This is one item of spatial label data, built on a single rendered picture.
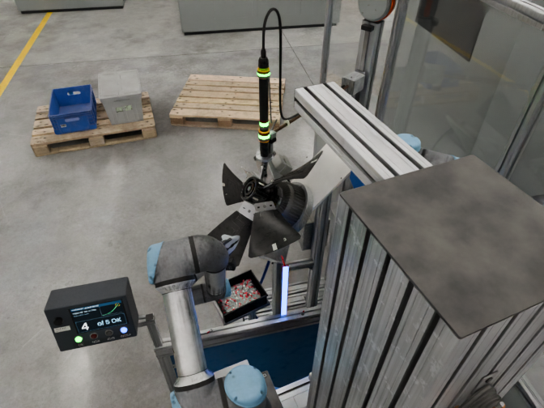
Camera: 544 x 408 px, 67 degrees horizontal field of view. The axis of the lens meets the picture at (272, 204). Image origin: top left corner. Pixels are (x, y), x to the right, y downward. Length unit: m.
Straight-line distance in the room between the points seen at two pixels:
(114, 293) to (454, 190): 1.17
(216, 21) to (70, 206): 4.21
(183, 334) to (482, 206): 0.88
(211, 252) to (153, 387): 1.58
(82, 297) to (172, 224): 2.03
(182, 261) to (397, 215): 0.78
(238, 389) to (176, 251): 0.42
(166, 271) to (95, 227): 2.47
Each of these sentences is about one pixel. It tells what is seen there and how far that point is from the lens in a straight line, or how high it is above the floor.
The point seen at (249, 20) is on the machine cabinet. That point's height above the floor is 0.17.
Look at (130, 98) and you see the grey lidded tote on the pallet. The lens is 4.46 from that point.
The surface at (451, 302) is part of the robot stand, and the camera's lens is 0.50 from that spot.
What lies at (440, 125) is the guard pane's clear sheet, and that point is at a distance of 1.82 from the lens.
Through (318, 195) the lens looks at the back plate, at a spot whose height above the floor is 1.16.
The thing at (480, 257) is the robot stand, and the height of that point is 2.03.
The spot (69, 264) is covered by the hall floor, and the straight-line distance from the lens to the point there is 3.46.
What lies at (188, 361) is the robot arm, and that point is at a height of 1.31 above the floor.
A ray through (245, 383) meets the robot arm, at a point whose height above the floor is 1.27.
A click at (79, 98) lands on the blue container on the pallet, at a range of 5.12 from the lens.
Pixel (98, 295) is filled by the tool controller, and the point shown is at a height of 1.25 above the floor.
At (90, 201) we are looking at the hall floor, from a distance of 3.94.
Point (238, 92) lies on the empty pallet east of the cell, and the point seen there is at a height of 0.13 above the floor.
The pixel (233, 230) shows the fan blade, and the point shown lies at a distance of 1.91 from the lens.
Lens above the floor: 2.41
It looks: 42 degrees down
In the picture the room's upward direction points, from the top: straight up
